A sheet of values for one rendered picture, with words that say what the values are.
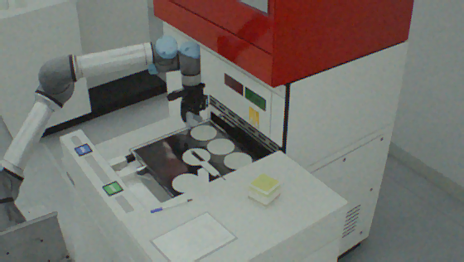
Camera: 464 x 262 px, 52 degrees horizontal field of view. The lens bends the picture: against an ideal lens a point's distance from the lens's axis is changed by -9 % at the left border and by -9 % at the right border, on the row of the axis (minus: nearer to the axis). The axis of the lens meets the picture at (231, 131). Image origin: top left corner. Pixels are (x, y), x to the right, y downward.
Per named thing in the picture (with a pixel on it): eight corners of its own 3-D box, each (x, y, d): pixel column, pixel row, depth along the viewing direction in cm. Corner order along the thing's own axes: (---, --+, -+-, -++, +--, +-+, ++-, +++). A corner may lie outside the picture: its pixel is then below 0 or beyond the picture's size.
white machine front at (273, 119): (171, 89, 245) (167, 12, 223) (283, 179, 191) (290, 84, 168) (166, 92, 244) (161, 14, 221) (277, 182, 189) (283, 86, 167)
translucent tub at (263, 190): (261, 187, 164) (262, 171, 160) (280, 197, 160) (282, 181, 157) (247, 200, 159) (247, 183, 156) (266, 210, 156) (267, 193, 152)
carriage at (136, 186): (123, 166, 192) (123, 159, 190) (172, 221, 167) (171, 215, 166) (105, 173, 188) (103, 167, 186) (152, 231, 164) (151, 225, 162)
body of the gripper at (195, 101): (199, 118, 193) (197, 89, 187) (179, 112, 197) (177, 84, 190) (208, 108, 199) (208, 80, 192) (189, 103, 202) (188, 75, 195)
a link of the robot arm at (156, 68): (147, 47, 176) (178, 43, 178) (146, 58, 187) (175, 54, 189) (150, 68, 175) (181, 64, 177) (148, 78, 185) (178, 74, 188)
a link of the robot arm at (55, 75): (31, 54, 156) (175, 26, 168) (36, 65, 167) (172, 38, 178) (36, 87, 155) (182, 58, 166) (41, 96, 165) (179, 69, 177)
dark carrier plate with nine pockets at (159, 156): (209, 121, 209) (209, 120, 209) (263, 164, 186) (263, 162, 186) (133, 151, 192) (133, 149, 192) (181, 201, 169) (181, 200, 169)
